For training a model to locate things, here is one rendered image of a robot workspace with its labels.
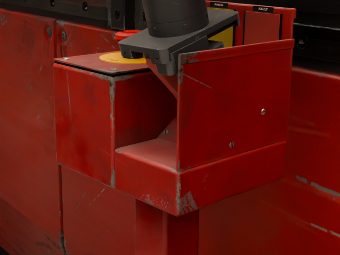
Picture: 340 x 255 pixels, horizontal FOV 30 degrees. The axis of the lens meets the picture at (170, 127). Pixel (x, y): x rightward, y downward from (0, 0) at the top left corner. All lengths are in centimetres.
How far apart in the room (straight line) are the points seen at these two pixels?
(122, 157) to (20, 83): 79
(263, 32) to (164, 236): 24
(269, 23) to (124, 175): 21
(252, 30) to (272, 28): 3
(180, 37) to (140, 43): 4
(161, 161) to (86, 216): 64
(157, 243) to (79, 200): 55
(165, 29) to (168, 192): 15
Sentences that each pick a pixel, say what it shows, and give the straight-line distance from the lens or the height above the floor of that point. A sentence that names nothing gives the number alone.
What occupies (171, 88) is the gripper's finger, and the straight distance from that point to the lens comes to 62.
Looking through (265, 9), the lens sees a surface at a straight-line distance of 67.
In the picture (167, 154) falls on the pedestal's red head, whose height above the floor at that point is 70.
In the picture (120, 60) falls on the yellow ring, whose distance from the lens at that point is 67.
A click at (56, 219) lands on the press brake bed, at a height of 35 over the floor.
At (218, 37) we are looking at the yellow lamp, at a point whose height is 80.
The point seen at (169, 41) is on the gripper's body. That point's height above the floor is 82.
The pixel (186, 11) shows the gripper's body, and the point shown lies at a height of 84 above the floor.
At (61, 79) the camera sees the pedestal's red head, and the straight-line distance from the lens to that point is 68.
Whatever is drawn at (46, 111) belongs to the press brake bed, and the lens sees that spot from 129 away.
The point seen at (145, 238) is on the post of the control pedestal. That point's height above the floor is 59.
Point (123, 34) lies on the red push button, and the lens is 68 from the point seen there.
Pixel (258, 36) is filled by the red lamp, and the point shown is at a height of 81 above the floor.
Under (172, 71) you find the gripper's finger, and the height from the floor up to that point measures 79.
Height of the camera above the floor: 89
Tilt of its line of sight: 16 degrees down
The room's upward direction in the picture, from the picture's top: 1 degrees clockwise
